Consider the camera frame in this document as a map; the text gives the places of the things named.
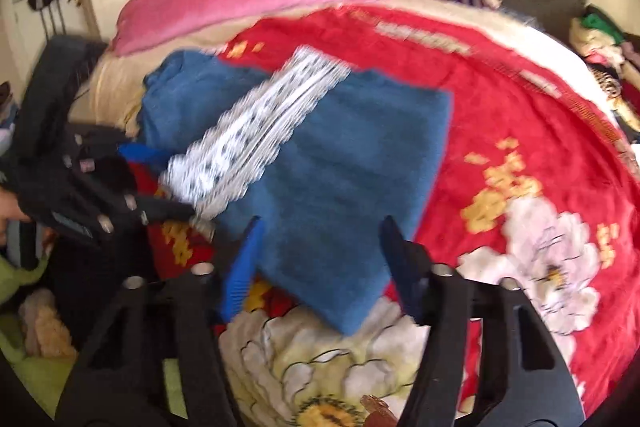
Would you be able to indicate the blue denim pants lace trim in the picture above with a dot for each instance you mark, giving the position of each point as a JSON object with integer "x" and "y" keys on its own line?
{"x": 318, "y": 150}

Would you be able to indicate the red floral bedspread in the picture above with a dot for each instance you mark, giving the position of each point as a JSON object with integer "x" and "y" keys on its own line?
{"x": 535, "y": 186}

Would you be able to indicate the stack of folded clothes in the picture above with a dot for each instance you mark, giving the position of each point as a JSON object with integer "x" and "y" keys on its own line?
{"x": 613, "y": 61}

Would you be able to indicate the left hand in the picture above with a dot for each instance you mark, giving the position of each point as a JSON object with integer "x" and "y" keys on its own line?
{"x": 19, "y": 233}

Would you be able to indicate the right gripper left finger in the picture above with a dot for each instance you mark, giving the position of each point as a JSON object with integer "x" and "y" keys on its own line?
{"x": 153, "y": 358}

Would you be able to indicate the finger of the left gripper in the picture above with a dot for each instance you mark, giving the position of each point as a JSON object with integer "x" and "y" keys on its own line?
{"x": 157, "y": 209}
{"x": 142, "y": 154}

